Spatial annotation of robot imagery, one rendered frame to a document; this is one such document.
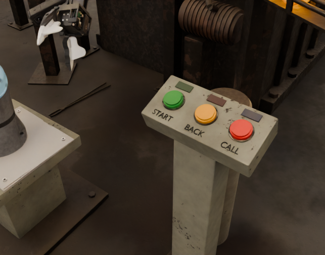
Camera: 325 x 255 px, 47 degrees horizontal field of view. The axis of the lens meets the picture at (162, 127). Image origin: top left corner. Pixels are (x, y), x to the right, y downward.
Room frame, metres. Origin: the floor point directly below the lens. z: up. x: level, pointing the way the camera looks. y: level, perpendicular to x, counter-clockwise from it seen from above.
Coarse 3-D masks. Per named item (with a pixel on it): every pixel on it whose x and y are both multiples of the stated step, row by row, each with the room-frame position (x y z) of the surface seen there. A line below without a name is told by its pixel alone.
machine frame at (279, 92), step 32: (96, 0) 1.89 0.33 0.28; (128, 0) 1.75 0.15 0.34; (160, 0) 1.63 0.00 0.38; (224, 0) 1.44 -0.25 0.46; (128, 32) 1.76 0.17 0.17; (160, 32) 1.63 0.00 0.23; (288, 32) 1.40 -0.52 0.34; (160, 64) 1.64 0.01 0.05; (224, 64) 1.42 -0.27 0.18; (288, 64) 1.53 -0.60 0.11; (256, 96) 1.31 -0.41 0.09
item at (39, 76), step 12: (36, 0) 1.61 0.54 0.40; (36, 36) 1.62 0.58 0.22; (48, 36) 1.61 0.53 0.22; (48, 48) 1.61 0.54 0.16; (48, 60) 1.61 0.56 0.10; (36, 72) 1.65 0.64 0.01; (48, 72) 1.61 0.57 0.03; (60, 72) 1.64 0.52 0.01; (72, 72) 1.64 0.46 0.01; (48, 84) 1.54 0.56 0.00; (60, 84) 1.54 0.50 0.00
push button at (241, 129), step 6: (240, 120) 0.52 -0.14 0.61; (246, 120) 0.52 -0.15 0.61; (234, 126) 0.51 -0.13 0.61; (240, 126) 0.50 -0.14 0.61; (246, 126) 0.50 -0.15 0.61; (252, 126) 0.50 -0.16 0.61; (234, 132) 0.50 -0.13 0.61; (240, 132) 0.49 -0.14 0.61; (246, 132) 0.49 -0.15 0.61; (252, 132) 0.50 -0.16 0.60; (240, 138) 0.48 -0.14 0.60; (246, 138) 0.49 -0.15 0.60
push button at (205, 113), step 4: (204, 104) 0.57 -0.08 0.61; (208, 104) 0.57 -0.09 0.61; (200, 108) 0.56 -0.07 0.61; (204, 108) 0.56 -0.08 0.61; (208, 108) 0.55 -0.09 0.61; (212, 108) 0.55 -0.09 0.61; (196, 112) 0.55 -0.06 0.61; (200, 112) 0.55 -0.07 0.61; (204, 112) 0.55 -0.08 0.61; (208, 112) 0.55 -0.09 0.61; (212, 112) 0.54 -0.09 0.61; (196, 116) 0.54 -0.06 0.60; (200, 116) 0.54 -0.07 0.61; (204, 116) 0.54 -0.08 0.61; (208, 116) 0.54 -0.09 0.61; (212, 116) 0.54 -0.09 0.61; (200, 120) 0.53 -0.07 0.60; (204, 120) 0.53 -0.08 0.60; (208, 120) 0.53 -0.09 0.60; (212, 120) 0.53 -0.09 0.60
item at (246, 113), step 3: (243, 111) 0.54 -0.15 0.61; (246, 111) 0.54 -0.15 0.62; (249, 111) 0.54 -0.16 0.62; (252, 111) 0.54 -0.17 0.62; (243, 114) 0.54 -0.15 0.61; (246, 114) 0.54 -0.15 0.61; (249, 114) 0.53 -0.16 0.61; (252, 114) 0.53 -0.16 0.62; (255, 114) 0.53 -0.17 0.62; (258, 114) 0.53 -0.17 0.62; (249, 117) 0.53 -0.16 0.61; (252, 117) 0.53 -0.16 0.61; (255, 117) 0.53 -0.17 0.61; (258, 117) 0.52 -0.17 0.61; (261, 117) 0.52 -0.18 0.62; (255, 120) 0.52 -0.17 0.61; (258, 120) 0.52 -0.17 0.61
